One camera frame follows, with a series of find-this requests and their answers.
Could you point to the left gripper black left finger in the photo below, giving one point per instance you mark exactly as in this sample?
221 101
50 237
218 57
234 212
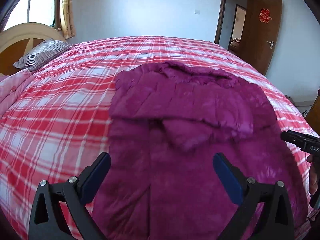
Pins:
47 220

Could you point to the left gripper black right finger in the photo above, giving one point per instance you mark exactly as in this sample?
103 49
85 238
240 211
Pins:
276 218

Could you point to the magenta quilted down jacket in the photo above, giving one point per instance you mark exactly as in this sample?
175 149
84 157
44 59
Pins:
168 121

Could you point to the person's right hand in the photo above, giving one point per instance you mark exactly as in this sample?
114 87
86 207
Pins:
313 173

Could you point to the red plaid bed sheet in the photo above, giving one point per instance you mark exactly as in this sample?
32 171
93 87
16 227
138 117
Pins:
58 124

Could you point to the red double happiness decal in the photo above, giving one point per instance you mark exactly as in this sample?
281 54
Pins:
264 15

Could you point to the brown wooden door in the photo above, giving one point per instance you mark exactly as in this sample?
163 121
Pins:
253 47

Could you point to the pink floral folded quilt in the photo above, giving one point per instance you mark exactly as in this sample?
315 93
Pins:
12 87

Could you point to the striped grey pillow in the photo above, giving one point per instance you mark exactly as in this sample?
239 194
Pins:
42 54

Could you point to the cream and brown headboard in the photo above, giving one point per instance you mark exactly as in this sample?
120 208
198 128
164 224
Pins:
20 39

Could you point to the right yellow curtain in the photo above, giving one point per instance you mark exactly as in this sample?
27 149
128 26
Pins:
67 19

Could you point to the silver door handle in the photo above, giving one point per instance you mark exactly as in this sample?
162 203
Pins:
271 43

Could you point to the window with dark frame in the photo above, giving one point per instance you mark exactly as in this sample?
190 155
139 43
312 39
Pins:
40 11

